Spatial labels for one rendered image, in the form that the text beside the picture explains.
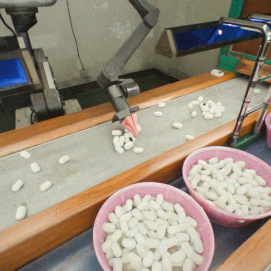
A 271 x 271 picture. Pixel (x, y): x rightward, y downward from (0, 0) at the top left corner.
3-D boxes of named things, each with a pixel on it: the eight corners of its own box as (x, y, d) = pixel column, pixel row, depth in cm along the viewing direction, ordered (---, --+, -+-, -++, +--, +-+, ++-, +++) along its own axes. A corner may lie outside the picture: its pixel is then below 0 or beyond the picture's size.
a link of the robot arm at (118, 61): (137, 27, 107) (150, 10, 98) (146, 35, 109) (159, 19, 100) (92, 83, 85) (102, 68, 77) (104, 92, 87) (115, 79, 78)
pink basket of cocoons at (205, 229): (79, 235, 58) (73, 213, 52) (158, 190, 70) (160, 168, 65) (137, 348, 40) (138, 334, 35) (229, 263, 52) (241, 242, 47)
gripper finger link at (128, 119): (151, 128, 80) (138, 106, 81) (135, 135, 76) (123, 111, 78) (143, 134, 86) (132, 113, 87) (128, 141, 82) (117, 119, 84)
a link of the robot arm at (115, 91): (101, 92, 84) (107, 83, 79) (116, 88, 88) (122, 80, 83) (110, 107, 83) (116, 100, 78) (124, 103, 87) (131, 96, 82)
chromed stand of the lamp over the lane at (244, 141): (190, 134, 95) (212, 16, 69) (220, 120, 104) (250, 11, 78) (227, 158, 83) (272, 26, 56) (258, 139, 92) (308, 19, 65)
